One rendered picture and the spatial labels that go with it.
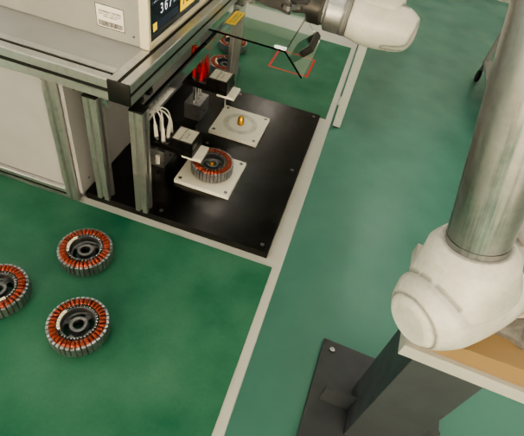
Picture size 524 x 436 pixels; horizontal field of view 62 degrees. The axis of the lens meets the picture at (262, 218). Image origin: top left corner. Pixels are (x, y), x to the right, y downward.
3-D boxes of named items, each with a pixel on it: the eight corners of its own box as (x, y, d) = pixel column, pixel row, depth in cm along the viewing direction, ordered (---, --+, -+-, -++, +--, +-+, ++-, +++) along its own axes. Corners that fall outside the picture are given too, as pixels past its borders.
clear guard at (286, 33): (319, 42, 129) (324, 22, 125) (302, 79, 113) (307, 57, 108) (217, 13, 132) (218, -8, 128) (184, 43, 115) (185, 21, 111)
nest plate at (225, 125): (269, 121, 139) (270, 118, 138) (255, 147, 128) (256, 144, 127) (225, 107, 140) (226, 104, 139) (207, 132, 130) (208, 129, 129)
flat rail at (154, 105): (239, 18, 130) (241, 8, 128) (142, 125, 88) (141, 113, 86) (236, 16, 131) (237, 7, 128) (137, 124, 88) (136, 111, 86)
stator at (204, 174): (238, 164, 120) (239, 154, 117) (224, 189, 112) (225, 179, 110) (200, 152, 121) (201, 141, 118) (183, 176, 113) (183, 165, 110)
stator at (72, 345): (118, 310, 88) (116, 299, 85) (99, 362, 80) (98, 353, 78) (61, 301, 87) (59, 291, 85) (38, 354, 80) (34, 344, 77)
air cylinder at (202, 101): (207, 109, 138) (209, 94, 134) (199, 121, 133) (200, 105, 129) (193, 105, 138) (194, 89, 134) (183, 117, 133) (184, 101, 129)
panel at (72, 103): (191, 73, 151) (195, -18, 129) (83, 194, 105) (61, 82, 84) (188, 73, 151) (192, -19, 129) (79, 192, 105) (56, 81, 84)
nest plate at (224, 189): (246, 165, 122) (246, 162, 121) (227, 200, 112) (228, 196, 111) (195, 150, 123) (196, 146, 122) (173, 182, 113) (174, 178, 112)
